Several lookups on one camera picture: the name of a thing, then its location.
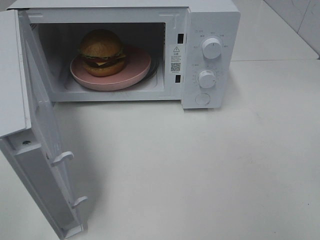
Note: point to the round white door button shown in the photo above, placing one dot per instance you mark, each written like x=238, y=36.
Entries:
x=202, y=99

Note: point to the pink round plate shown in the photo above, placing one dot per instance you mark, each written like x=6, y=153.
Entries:
x=137, y=64

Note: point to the burger with lettuce and cheese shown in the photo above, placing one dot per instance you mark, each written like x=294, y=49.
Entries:
x=102, y=53

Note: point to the white microwave door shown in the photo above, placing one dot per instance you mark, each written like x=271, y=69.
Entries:
x=30, y=66

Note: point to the lower white timer knob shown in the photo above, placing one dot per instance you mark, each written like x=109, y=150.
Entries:
x=207, y=79

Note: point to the white microwave oven body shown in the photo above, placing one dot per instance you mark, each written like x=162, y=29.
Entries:
x=171, y=31

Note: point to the upper white power knob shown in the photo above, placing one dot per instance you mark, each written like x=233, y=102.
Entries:
x=211, y=47

